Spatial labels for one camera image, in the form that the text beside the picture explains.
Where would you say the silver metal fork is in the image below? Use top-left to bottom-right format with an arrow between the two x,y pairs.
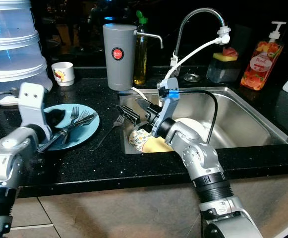
59,106 -> 81,145
37,112 -> 98,152
89,114 -> 126,152

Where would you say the floral patterned cup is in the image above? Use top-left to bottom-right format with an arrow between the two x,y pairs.
129,128 -> 152,152

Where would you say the yellow dish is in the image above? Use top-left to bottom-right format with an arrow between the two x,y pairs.
144,136 -> 174,153

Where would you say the light blue plate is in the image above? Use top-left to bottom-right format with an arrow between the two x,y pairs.
35,103 -> 100,151

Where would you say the white bowl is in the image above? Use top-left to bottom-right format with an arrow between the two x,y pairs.
175,118 -> 207,139

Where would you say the oil bottle with green cap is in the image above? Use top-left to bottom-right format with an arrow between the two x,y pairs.
133,11 -> 149,86

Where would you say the grey water filter canister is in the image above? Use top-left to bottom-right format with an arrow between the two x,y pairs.
103,23 -> 138,92

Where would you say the white printed cup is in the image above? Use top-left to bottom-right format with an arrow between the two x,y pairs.
51,61 -> 75,87

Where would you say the thin chrome spout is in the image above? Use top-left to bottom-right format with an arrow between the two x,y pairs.
136,32 -> 164,49

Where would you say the translucent plastic container stack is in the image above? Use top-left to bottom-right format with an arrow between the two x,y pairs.
0,0 -> 53,105

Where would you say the dark sponge holder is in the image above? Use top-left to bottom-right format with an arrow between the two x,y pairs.
206,59 -> 241,84

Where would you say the yellow sponge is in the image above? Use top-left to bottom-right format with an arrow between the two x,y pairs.
213,52 -> 239,63

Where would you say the brown cabinet front panel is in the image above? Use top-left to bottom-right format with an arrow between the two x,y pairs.
15,171 -> 288,238

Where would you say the stainless steel sink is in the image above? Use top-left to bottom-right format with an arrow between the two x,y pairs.
119,87 -> 288,155

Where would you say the red scrubber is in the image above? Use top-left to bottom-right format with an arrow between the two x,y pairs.
222,46 -> 239,58

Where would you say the chrome gooseneck faucet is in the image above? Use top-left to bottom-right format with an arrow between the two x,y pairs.
173,7 -> 231,80

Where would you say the peach dish soap pump bottle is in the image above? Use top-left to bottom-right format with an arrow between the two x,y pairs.
240,21 -> 287,91

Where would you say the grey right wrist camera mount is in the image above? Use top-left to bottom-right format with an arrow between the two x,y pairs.
151,77 -> 181,138

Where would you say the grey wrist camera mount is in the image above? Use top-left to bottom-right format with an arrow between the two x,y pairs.
17,83 -> 49,142
151,77 -> 181,138

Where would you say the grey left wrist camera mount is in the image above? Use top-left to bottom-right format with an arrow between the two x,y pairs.
17,83 -> 49,142

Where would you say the small metal counter ring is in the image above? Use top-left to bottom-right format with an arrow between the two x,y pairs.
183,73 -> 202,83

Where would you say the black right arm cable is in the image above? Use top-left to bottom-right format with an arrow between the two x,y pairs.
176,90 -> 219,144

